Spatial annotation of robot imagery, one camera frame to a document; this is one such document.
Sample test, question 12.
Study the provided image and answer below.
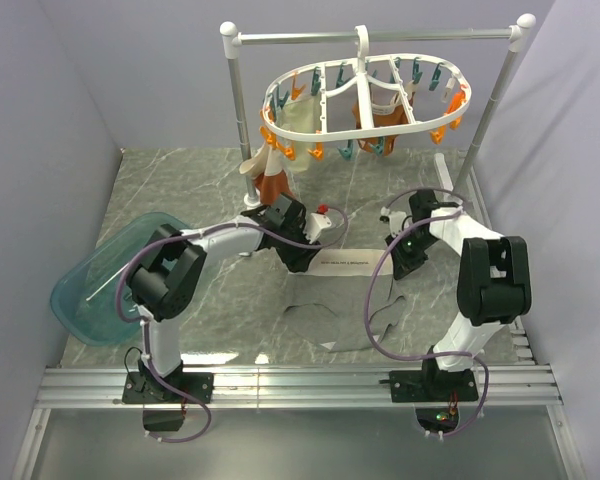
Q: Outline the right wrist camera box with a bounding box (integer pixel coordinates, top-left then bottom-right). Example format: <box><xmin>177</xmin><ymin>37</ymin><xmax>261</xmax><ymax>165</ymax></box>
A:
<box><xmin>380</xmin><ymin>206</ymin><xmax>411</xmax><ymax>239</ymax></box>

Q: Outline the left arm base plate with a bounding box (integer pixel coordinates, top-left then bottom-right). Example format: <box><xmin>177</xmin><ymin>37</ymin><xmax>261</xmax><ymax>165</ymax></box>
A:
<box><xmin>122</xmin><ymin>371</ymin><xmax>214</xmax><ymax>404</ymax></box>

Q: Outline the orange underwear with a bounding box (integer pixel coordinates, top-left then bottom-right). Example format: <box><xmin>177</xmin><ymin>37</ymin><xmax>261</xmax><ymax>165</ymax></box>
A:
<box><xmin>239</xmin><ymin>144</ymin><xmax>294</xmax><ymax>206</ymax></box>
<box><xmin>357</xmin><ymin>92</ymin><xmax>410</xmax><ymax>157</ymax></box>

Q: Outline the teal clip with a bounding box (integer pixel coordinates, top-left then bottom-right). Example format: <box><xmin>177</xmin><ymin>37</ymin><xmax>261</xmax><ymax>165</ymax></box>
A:
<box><xmin>368</xmin><ymin>137</ymin><xmax>385</xmax><ymax>157</ymax></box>
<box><xmin>337</xmin><ymin>139</ymin><xmax>357</xmax><ymax>161</ymax></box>

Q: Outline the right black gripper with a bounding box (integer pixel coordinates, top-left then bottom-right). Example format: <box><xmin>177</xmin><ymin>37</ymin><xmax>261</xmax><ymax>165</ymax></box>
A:
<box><xmin>385</xmin><ymin>229</ymin><xmax>440</xmax><ymax>281</ymax></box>

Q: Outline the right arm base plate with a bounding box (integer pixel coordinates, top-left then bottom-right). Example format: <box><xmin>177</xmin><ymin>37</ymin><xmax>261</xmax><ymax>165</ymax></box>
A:
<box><xmin>379</xmin><ymin>370</ymin><xmax>479</xmax><ymax>403</ymax></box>

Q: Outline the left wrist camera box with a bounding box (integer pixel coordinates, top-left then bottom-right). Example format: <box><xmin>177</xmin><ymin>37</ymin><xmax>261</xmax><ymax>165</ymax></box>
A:
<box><xmin>303</xmin><ymin>204</ymin><xmax>334</xmax><ymax>246</ymax></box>

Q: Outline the orange underwear on right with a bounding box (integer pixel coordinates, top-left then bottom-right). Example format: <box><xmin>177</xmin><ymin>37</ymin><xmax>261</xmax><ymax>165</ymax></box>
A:
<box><xmin>357</xmin><ymin>92</ymin><xmax>410</xmax><ymax>157</ymax></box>

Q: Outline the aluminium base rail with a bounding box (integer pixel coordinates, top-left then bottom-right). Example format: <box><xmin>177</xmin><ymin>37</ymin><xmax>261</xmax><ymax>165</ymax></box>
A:
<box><xmin>12</xmin><ymin>320</ymin><xmax>586</xmax><ymax>479</ymax></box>

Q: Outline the white oval clip hanger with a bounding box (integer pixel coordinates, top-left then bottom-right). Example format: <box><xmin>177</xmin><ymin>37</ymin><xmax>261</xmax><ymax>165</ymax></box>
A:
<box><xmin>260</xmin><ymin>25</ymin><xmax>472</xmax><ymax>145</ymax></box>

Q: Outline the orange clip front right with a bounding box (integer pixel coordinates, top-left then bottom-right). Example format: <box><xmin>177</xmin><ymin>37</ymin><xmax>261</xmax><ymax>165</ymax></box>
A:
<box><xmin>429</xmin><ymin>125</ymin><xmax>447</xmax><ymax>145</ymax></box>

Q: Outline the white metal drying rack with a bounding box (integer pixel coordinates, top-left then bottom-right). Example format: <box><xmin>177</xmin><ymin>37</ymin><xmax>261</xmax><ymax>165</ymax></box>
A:
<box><xmin>218</xmin><ymin>13</ymin><xmax>537</xmax><ymax>259</ymax></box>

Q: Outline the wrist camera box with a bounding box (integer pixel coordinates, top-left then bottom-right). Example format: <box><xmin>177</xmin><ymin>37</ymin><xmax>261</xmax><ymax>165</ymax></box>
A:
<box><xmin>303</xmin><ymin>204</ymin><xmax>334</xmax><ymax>246</ymax></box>
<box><xmin>380</xmin><ymin>206</ymin><xmax>411</xmax><ymax>239</ymax></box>

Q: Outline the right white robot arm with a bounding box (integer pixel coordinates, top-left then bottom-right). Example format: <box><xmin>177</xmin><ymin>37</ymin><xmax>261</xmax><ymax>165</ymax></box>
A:
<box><xmin>380</xmin><ymin>188</ymin><xmax>532</xmax><ymax>401</ymax></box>

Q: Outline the grey underwear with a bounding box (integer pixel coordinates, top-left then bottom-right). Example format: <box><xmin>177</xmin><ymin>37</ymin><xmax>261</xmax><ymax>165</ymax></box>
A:
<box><xmin>281</xmin><ymin>249</ymin><xmax>406</xmax><ymax>352</ymax></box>

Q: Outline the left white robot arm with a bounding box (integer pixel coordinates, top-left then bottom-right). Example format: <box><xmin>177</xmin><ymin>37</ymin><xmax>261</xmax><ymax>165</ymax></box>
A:
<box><xmin>121</xmin><ymin>193</ymin><xmax>333</xmax><ymax>402</ymax></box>

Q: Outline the orange clip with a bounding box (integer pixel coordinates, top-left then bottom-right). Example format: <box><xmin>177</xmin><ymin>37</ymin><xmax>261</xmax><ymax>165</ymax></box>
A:
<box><xmin>306</xmin><ymin>142</ymin><xmax>324</xmax><ymax>161</ymax></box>
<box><xmin>429</xmin><ymin>125</ymin><xmax>447</xmax><ymax>145</ymax></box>

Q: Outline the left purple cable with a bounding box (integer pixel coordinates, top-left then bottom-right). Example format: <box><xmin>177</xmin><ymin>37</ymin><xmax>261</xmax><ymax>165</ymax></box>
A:
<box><xmin>115</xmin><ymin>203</ymin><xmax>350</xmax><ymax>444</ymax></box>

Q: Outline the orange clip front left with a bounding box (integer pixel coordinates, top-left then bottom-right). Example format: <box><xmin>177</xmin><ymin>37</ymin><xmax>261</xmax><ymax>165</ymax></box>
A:
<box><xmin>306</xmin><ymin>142</ymin><xmax>324</xmax><ymax>161</ymax></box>

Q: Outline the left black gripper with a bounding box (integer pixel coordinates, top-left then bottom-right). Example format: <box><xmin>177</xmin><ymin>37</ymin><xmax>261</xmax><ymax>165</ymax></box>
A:
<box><xmin>275</xmin><ymin>219</ymin><xmax>322</xmax><ymax>273</ymax></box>

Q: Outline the teal plastic basin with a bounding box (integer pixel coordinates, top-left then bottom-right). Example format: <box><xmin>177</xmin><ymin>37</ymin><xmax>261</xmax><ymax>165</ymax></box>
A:
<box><xmin>50</xmin><ymin>212</ymin><xmax>188</xmax><ymax>347</ymax></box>

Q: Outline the orange underwear on left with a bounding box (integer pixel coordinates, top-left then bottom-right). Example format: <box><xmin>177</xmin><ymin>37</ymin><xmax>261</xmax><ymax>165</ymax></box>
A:
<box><xmin>239</xmin><ymin>144</ymin><xmax>294</xmax><ymax>206</ymax></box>

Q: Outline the cream underwear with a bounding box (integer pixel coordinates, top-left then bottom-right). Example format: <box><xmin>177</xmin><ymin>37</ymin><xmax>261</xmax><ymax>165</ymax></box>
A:
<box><xmin>276</xmin><ymin>94</ymin><xmax>320</xmax><ymax>174</ymax></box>

